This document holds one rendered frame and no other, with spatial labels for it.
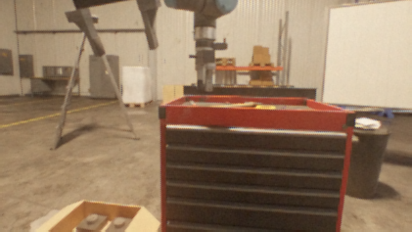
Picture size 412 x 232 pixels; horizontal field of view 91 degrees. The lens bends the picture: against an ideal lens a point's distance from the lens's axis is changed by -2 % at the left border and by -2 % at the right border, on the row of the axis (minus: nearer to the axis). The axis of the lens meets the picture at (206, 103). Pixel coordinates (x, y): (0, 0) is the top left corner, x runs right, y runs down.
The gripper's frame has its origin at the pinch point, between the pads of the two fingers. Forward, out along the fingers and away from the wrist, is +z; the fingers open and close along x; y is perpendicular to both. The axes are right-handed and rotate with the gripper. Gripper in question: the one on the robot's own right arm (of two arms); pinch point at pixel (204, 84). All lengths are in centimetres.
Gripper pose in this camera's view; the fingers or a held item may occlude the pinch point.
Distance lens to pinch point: 84.0
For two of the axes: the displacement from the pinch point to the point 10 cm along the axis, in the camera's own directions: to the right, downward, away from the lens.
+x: 2.8, 1.3, -9.5
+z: -0.2, 9.9, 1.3
